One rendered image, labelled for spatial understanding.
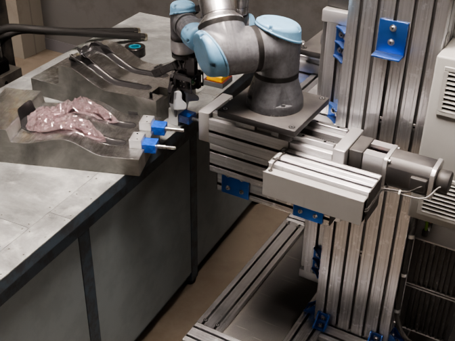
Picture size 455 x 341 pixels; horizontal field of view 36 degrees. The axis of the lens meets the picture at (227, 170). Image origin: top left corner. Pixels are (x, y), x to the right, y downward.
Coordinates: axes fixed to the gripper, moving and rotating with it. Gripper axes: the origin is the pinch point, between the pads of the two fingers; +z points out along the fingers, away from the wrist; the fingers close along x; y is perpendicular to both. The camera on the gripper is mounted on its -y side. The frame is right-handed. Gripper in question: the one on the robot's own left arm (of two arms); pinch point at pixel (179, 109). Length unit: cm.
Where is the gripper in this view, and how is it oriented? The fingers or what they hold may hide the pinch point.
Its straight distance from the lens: 226.5
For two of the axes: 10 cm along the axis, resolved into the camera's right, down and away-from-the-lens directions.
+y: 8.6, 2.8, -4.2
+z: -0.2, 8.5, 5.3
